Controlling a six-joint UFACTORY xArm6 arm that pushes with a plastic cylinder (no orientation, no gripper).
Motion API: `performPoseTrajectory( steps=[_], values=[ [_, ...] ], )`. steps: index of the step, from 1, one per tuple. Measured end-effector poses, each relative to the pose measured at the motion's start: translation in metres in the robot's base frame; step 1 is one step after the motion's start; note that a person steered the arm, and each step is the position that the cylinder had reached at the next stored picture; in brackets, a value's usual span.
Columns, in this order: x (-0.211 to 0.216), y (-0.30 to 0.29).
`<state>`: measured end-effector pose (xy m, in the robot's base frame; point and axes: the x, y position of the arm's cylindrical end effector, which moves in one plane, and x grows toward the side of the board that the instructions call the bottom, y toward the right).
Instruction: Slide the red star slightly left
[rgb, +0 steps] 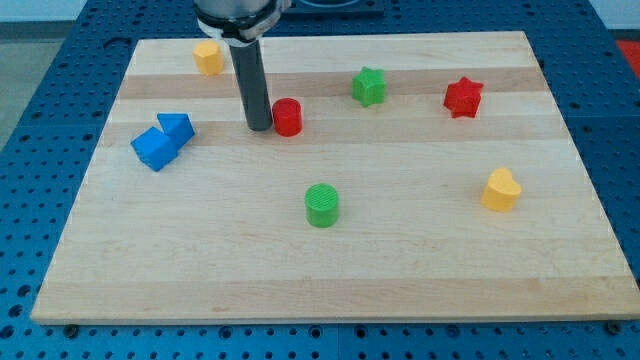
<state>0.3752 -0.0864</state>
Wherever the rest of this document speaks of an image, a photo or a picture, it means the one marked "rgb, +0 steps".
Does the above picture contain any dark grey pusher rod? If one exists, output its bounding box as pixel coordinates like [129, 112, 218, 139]
[230, 40, 273, 132]

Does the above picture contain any red star block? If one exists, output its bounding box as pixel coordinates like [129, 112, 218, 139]
[443, 76, 484, 118]

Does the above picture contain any green star block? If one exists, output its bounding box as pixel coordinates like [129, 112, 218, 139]
[352, 67, 386, 107]

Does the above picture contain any yellow hexagon block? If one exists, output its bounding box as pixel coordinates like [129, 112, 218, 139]
[192, 40, 224, 76]

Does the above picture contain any red cylinder block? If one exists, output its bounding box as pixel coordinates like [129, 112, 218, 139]
[272, 98, 303, 137]

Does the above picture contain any blue triangle block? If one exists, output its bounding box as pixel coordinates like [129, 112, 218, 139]
[157, 113, 195, 150]

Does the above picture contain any blue cube block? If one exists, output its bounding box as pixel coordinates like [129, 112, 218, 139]
[130, 127, 178, 172]

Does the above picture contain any green cylinder block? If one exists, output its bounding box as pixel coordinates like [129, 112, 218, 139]
[304, 183, 339, 228]

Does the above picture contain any wooden board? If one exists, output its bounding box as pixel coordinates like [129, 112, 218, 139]
[31, 31, 639, 325]

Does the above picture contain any yellow heart block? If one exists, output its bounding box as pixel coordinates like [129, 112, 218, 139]
[480, 167, 522, 212]

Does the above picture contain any dark blue base plate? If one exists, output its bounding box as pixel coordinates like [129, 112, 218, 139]
[283, 0, 385, 18]

